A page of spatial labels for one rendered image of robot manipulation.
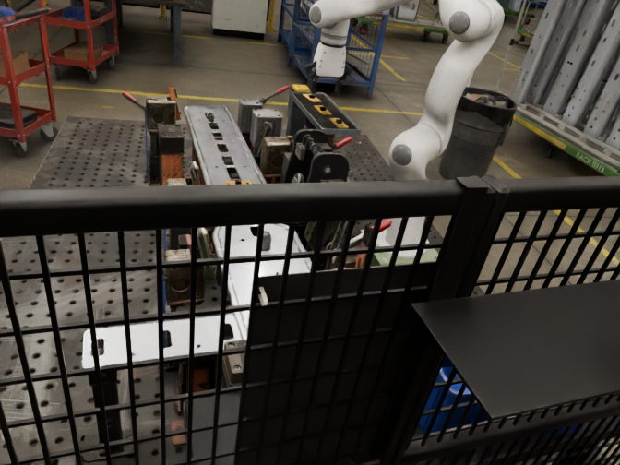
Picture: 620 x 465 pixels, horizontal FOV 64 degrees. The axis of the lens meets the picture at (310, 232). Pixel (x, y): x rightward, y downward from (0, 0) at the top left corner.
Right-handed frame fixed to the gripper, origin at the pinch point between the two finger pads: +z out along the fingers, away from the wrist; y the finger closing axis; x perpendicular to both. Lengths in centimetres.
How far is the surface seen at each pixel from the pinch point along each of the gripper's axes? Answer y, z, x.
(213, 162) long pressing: 38.7, 23.2, 5.9
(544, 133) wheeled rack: -334, 97, -189
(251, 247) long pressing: 39, 23, 55
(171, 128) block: 49, 20, -16
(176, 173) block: 48, 34, -9
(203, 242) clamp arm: 53, 14, 63
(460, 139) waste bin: -197, 84, -148
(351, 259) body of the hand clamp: 20, 18, 71
